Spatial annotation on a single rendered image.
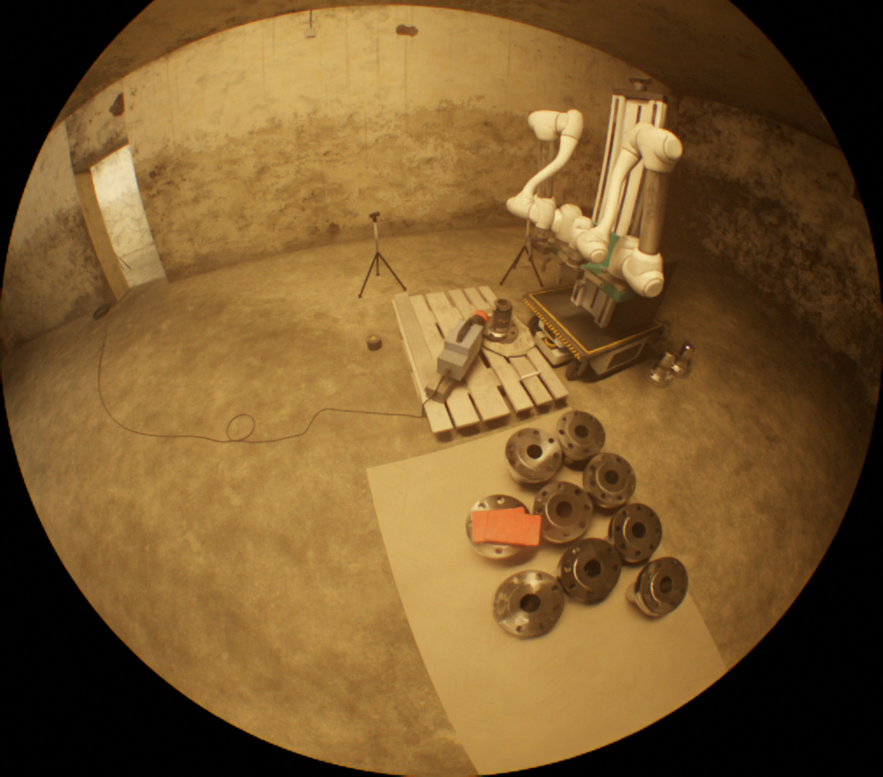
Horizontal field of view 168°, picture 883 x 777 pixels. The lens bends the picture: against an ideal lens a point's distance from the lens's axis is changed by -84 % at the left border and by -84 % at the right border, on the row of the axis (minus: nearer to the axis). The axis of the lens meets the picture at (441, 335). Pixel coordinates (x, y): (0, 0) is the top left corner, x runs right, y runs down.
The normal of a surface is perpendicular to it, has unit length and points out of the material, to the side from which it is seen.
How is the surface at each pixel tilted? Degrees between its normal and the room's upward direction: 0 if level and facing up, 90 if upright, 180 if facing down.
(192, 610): 0
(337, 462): 0
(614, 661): 0
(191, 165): 90
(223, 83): 90
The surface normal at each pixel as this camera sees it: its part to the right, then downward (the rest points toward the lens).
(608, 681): 0.02, -0.77
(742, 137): -0.96, 0.17
